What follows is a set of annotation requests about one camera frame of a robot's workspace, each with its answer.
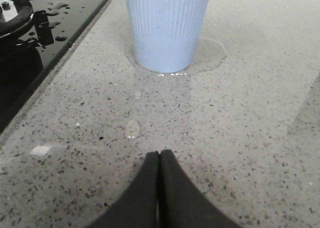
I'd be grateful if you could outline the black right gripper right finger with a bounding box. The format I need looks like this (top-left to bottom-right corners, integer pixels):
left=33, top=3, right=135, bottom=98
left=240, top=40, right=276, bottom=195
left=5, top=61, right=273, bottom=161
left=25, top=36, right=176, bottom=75
left=158, top=150, right=239, bottom=228

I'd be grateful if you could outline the black pot support grate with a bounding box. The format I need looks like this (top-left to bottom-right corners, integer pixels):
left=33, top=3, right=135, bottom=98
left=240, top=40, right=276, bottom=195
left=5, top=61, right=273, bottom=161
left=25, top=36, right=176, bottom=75
left=0, top=0, right=59, bottom=50

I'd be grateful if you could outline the light blue ribbed cup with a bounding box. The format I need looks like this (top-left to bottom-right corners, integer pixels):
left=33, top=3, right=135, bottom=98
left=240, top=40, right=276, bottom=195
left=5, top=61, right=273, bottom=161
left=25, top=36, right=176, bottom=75
left=126, top=0, right=209, bottom=73

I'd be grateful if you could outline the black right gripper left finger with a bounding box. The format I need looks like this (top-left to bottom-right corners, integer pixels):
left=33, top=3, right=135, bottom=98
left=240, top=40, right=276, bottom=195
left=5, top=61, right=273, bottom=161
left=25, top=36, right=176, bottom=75
left=89, top=151, right=159, bottom=228

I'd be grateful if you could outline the black glass gas stove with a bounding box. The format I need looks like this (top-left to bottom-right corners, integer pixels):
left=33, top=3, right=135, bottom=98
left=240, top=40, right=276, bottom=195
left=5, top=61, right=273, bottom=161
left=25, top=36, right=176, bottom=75
left=0, top=0, right=110, bottom=130

